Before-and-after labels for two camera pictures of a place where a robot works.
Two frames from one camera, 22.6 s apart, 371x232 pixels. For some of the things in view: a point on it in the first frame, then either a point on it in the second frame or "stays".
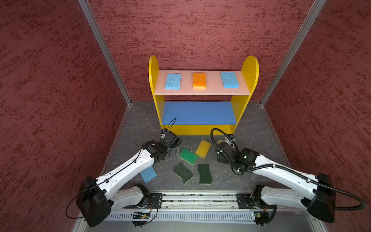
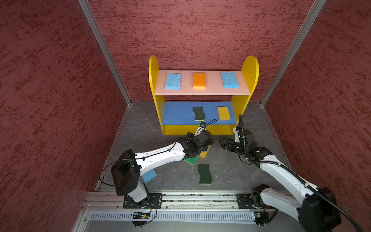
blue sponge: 229,79 stays
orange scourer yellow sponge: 199,80 stays
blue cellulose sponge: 173,81 stays
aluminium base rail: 202,203 stays
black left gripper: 176,146 to 190,136
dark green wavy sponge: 180,170 to 199,113
